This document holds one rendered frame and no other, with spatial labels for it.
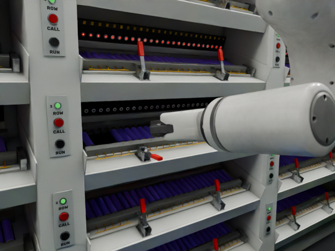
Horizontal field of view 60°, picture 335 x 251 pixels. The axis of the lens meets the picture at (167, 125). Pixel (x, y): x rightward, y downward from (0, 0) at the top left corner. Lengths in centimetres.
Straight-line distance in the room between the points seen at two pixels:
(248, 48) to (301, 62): 61
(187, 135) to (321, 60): 21
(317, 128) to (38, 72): 48
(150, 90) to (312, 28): 42
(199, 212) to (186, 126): 50
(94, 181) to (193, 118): 32
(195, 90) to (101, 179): 33
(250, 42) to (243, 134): 70
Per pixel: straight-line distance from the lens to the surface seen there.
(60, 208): 66
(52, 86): 61
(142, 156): 72
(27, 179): 65
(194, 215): 89
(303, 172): 136
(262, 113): 35
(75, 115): 62
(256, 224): 112
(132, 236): 79
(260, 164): 104
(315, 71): 45
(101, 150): 71
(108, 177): 69
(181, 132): 46
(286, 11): 37
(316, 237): 159
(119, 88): 67
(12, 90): 60
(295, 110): 33
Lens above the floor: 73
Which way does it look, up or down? 8 degrees down
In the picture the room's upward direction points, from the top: straight up
